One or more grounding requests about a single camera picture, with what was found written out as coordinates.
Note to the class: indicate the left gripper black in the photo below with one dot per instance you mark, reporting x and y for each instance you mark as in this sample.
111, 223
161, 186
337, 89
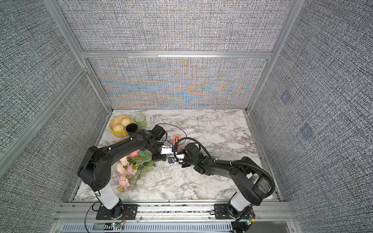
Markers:
162, 157

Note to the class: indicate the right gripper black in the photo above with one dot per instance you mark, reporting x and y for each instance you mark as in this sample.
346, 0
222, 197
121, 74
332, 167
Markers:
184, 165

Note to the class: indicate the orange tape dispenser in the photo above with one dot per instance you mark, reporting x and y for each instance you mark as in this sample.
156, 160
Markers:
176, 138

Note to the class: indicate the pink flower bouquet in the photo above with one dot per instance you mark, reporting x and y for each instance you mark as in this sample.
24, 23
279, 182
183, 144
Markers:
133, 167

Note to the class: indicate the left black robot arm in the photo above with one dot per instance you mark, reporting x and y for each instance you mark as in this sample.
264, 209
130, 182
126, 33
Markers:
95, 168

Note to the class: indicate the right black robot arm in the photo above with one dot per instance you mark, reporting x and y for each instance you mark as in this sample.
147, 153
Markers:
254, 183

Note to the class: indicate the black mug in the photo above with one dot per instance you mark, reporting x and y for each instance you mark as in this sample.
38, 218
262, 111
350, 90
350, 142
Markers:
132, 129

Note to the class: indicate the green glass cup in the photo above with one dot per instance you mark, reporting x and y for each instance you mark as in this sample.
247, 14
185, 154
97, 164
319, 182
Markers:
140, 121

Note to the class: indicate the steamed bun in bowl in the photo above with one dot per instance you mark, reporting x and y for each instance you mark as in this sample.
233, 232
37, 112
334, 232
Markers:
118, 128

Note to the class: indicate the yellow bowl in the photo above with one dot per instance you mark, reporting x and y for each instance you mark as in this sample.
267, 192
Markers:
116, 121

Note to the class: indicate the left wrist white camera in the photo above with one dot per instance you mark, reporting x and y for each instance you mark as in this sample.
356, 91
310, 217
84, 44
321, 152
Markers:
168, 149

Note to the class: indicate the wrist white camera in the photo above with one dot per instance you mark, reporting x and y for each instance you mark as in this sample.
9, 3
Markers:
168, 149
179, 158

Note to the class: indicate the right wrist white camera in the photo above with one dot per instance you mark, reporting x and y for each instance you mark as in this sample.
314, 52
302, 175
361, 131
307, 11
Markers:
179, 158

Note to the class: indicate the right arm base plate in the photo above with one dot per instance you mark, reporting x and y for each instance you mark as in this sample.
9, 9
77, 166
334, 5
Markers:
223, 211

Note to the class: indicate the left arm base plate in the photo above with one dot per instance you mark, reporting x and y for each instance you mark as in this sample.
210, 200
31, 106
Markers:
125, 212

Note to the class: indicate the aluminium front rail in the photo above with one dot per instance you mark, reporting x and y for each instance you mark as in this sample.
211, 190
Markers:
177, 211

